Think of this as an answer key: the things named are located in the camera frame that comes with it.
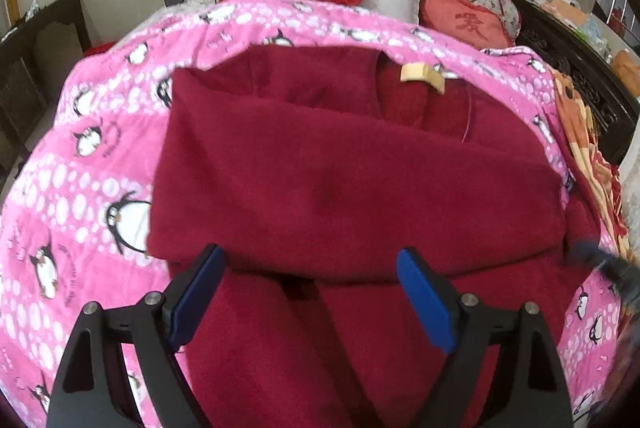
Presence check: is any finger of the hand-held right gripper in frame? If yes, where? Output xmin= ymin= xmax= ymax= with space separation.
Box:
xmin=565 ymin=238 xmax=640 ymax=303

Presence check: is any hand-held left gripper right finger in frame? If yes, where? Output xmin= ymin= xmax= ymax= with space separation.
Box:
xmin=396 ymin=247 xmax=573 ymax=428

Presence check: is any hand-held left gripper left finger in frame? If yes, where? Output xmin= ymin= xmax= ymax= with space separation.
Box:
xmin=47 ymin=244 xmax=227 ymax=428

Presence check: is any dark red fleece garment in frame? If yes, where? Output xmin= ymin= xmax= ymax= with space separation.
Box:
xmin=148 ymin=45 xmax=608 ymax=428

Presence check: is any orange floral blanket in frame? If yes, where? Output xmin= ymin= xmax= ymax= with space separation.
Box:
xmin=550 ymin=68 xmax=640 ymax=269

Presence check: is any pink penguin print blanket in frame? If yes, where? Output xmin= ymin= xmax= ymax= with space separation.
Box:
xmin=0 ymin=0 xmax=623 ymax=428

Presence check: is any orange plastic bag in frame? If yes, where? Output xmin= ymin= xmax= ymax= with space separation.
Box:
xmin=612 ymin=50 xmax=640 ymax=96

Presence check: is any dark carved wooden furniture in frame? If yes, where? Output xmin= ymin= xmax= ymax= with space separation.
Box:
xmin=502 ymin=0 xmax=640 ymax=163

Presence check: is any cardboard box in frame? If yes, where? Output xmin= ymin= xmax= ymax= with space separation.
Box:
xmin=542 ymin=0 xmax=591 ymax=26

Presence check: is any dark wooden cabinet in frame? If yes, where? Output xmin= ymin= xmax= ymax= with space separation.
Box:
xmin=0 ymin=0 xmax=93 ymax=173

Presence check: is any small red heart pillow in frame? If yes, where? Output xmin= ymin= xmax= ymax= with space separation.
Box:
xmin=419 ymin=0 xmax=513 ymax=48

